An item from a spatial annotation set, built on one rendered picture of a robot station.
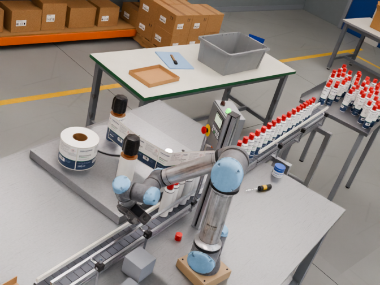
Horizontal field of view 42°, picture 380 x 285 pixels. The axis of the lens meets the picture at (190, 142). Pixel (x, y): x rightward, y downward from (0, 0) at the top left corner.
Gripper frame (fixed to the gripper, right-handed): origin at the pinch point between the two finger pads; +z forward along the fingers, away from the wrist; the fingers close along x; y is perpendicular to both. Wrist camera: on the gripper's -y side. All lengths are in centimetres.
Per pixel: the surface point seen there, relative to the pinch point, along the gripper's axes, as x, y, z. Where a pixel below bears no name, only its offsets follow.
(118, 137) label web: -36, 53, 17
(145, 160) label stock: -34.7, 30.6, 18.7
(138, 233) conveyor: 2.8, -1.7, 4.7
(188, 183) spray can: -33.1, -1.9, 8.5
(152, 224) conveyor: -5.7, -2.1, 9.6
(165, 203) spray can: -16.6, -1.4, 5.6
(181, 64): -160, 120, 106
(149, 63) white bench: -138, 136, 96
